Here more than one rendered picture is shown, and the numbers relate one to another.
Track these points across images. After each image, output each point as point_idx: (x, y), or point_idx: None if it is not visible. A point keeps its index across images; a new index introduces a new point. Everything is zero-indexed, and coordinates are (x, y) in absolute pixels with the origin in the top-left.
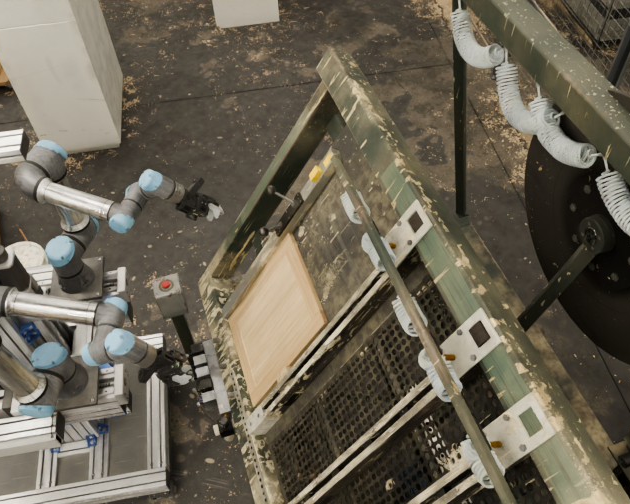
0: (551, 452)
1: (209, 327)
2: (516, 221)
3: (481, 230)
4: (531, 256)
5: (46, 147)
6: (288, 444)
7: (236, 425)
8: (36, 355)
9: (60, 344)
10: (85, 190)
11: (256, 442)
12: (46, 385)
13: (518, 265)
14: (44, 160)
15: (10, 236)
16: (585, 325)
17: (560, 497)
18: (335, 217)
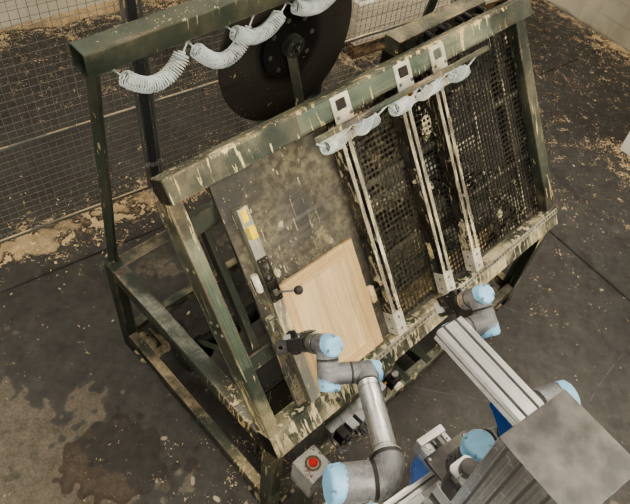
0: (446, 47)
1: (323, 421)
2: (8, 302)
3: (26, 329)
4: (56, 284)
5: (345, 468)
6: (405, 293)
7: (396, 357)
8: (487, 450)
9: (464, 440)
10: None
11: (408, 325)
12: None
13: (70, 292)
14: (361, 462)
15: None
16: None
17: (459, 49)
18: (282, 221)
